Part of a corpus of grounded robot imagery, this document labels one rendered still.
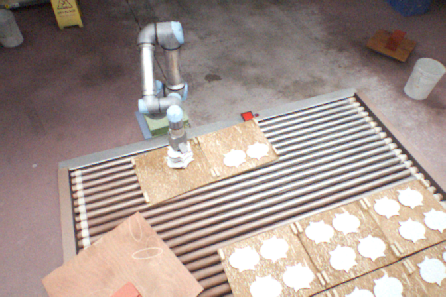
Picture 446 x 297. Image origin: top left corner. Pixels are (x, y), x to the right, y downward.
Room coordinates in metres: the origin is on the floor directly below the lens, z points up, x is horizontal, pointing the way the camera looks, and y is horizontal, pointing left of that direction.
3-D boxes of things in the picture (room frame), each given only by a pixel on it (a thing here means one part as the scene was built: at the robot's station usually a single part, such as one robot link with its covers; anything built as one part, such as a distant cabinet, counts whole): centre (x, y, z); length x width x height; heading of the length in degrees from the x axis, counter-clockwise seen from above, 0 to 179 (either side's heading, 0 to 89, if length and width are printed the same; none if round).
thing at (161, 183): (1.16, 0.28, 0.93); 0.41 x 0.35 x 0.02; 117
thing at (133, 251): (0.47, 0.42, 1.03); 0.50 x 0.50 x 0.02; 44
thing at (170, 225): (1.01, -0.22, 0.90); 1.95 x 0.05 x 0.05; 111
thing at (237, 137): (1.33, -0.09, 0.93); 0.41 x 0.35 x 0.02; 115
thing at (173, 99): (1.30, 0.27, 1.31); 0.11 x 0.11 x 0.08; 8
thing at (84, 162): (1.54, -0.01, 0.89); 2.08 x 0.08 x 0.06; 111
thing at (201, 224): (0.96, -0.23, 0.90); 1.95 x 0.05 x 0.05; 111
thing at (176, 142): (1.18, 0.23, 1.16); 0.12 x 0.09 x 0.16; 35
